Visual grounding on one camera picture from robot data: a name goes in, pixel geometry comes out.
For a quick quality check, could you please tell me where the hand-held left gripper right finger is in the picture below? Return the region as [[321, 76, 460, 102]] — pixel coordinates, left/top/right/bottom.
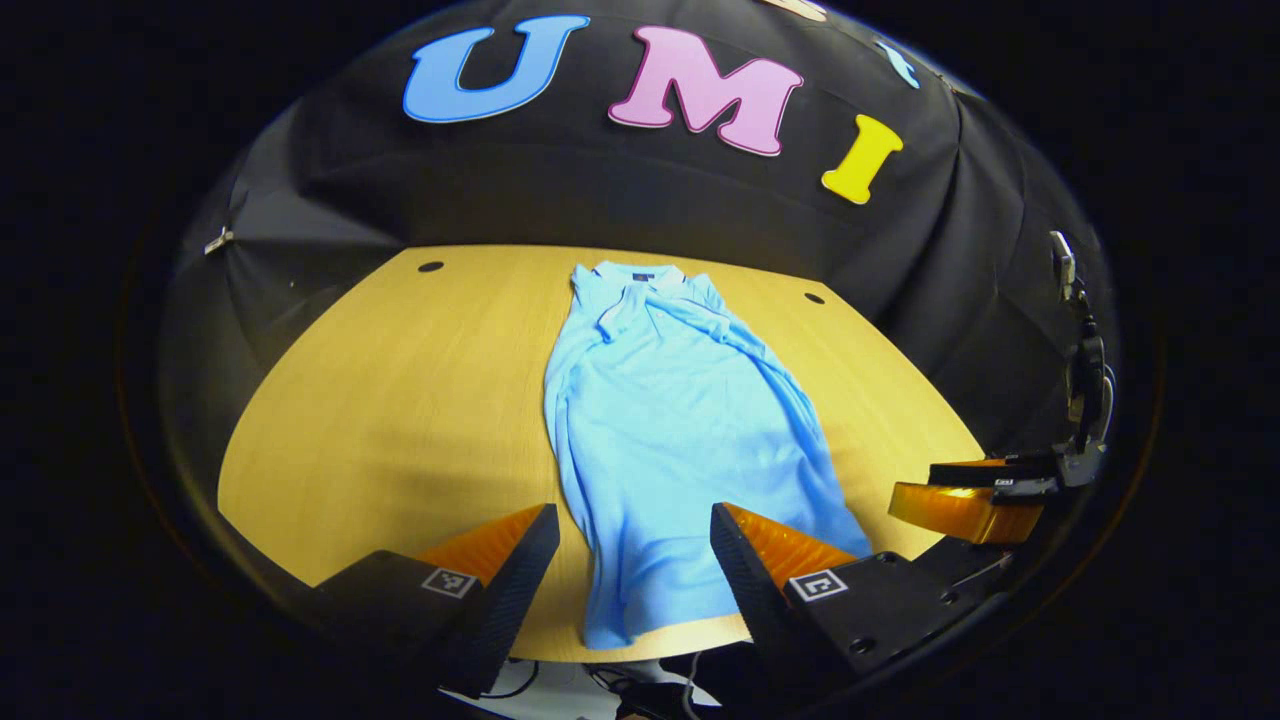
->
[[709, 502, 1013, 693]]

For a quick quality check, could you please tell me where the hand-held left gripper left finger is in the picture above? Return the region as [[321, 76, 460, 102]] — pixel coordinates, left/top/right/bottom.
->
[[300, 503, 562, 699]]

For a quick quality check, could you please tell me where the light blue T-shirt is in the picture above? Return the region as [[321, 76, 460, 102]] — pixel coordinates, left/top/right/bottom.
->
[[543, 261, 874, 651]]

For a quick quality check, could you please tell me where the black backdrop cloth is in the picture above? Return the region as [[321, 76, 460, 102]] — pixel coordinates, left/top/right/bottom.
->
[[158, 0, 1117, 521]]

